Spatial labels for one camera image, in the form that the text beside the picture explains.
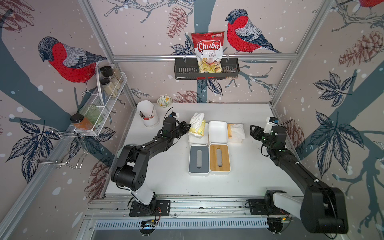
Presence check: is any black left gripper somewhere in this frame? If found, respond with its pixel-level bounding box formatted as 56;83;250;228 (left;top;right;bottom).
171;121;192;140

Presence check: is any white tissue box base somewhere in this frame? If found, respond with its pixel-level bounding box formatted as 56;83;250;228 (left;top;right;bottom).
189;123;209;145
209;121;229;144

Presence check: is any orange yellow tissue pack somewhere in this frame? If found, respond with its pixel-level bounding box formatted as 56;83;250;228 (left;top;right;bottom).
227;124;246;144

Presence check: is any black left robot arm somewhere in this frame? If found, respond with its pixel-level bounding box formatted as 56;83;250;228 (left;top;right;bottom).
111;115;191;206

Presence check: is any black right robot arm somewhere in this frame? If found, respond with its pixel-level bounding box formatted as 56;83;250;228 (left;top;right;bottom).
250;125;349;235

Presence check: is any floral patterned small bowl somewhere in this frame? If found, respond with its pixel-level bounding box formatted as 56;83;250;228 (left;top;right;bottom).
157;96;173;108

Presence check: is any white utensil holder cup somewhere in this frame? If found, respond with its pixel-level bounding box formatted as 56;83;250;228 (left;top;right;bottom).
137;100;159;128

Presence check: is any red Chuba chips bag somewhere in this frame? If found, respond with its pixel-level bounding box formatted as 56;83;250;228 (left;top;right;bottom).
192;32;225;74

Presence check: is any black lid spice jar front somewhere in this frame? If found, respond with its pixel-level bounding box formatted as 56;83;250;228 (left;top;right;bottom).
100;78;118;98

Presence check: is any black lid spice jar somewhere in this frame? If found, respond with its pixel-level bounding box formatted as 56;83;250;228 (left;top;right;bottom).
100;66;121;90
100;78;118;98

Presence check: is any green glass cup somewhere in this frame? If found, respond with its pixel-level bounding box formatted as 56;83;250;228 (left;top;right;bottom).
79;104;103;126

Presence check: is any black lid spice jar rear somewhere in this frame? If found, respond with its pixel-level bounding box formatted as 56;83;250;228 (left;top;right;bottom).
100;66;121;90

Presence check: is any orange sauce jar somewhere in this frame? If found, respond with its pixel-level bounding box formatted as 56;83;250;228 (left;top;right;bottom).
70;113;94;130

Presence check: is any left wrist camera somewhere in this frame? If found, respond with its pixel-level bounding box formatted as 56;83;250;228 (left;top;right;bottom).
169;112;180;121

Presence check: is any black wire wall basket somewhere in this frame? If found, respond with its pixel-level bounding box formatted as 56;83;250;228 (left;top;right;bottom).
174;58;240;80

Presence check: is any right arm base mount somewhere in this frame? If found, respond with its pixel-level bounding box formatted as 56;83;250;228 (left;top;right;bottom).
244;190;293;234

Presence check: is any white wire wall shelf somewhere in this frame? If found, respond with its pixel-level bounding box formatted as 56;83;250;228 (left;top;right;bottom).
75;72;128;137

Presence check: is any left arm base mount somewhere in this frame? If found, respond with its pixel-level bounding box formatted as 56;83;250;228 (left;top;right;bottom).
127;196;171;237

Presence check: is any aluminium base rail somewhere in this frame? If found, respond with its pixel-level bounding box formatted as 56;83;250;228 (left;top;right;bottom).
74;193;343;240

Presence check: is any chrome wire wall rack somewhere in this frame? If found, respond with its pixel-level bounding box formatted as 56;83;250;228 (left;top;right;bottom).
28;133;89;170

